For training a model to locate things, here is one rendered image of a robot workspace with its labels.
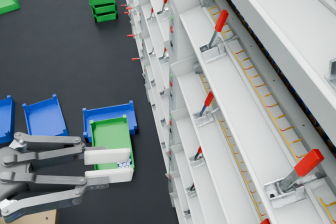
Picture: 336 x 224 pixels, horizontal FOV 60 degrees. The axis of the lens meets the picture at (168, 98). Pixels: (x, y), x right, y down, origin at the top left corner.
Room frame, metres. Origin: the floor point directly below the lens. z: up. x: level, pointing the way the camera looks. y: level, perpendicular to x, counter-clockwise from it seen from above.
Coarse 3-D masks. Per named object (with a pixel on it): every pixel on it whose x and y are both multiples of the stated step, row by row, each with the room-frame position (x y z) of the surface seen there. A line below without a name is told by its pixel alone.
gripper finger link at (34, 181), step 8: (0, 176) 0.18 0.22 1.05; (8, 176) 0.18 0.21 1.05; (16, 176) 0.19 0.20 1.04; (24, 176) 0.19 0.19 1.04; (32, 176) 0.19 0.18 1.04; (40, 176) 0.19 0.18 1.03; (48, 176) 0.19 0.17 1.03; (56, 176) 0.19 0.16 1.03; (64, 176) 0.20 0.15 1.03; (72, 176) 0.20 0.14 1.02; (80, 176) 0.20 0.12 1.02; (32, 184) 0.18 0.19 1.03; (40, 184) 0.18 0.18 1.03; (48, 184) 0.18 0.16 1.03; (56, 184) 0.18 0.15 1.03; (64, 184) 0.18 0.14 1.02; (72, 184) 0.19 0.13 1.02; (80, 184) 0.19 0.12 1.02; (32, 192) 0.18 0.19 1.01
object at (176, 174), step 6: (174, 174) 0.56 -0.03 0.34; (174, 180) 0.55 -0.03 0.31; (180, 180) 0.54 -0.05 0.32; (180, 186) 0.52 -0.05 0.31; (180, 192) 0.50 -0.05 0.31; (180, 198) 0.47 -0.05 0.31; (180, 204) 0.45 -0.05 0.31; (186, 204) 0.45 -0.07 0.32; (186, 210) 0.42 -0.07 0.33; (186, 216) 0.40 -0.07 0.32; (186, 222) 0.38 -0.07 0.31; (192, 222) 0.38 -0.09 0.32
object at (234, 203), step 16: (176, 64) 0.56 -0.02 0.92; (192, 64) 0.57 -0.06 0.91; (192, 80) 0.53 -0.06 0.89; (192, 96) 0.48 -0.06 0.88; (192, 112) 0.44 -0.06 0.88; (208, 128) 0.38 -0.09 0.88; (224, 128) 0.38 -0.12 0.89; (208, 144) 0.35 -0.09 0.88; (224, 144) 0.34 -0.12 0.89; (208, 160) 0.31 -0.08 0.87; (224, 160) 0.30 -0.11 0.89; (240, 160) 0.30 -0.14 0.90; (224, 176) 0.27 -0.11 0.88; (224, 192) 0.24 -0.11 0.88; (240, 192) 0.23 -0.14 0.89; (256, 192) 0.23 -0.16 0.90; (224, 208) 0.21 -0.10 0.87; (240, 208) 0.21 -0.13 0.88
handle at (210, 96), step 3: (210, 93) 0.41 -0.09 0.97; (207, 96) 0.41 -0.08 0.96; (210, 96) 0.41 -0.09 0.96; (213, 96) 0.41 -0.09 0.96; (207, 99) 0.41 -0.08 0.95; (210, 99) 0.41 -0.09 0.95; (204, 102) 0.41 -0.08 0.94; (207, 102) 0.41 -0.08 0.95; (210, 102) 0.41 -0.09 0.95; (204, 105) 0.41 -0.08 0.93; (207, 105) 0.41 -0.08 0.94; (204, 108) 0.41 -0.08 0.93; (201, 111) 0.41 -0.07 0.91; (204, 111) 0.41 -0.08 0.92; (201, 114) 0.41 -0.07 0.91; (204, 114) 0.41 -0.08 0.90
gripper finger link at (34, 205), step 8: (56, 192) 0.17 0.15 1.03; (64, 192) 0.17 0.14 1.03; (72, 192) 0.17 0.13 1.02; (80, 192) 0.17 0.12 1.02; (24, 200) 0.16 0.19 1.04; (32, 200) 0.16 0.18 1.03; (40, 200) 0.16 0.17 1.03; (48, 200) 0.16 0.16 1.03; (56, 200) 0.16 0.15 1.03; (64, 200) 0.16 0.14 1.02; (72, 200) 0.17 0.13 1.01; (8, 208) 0.14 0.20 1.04; (16, 208) 0.15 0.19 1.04; (24, 208) 0.15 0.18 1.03; (32, 208) 0.15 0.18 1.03; (40, 208) 0.15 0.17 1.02; (48, 208) 0.16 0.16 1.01; (56, 208) 0.16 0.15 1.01; (8, 216) 0.14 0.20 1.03
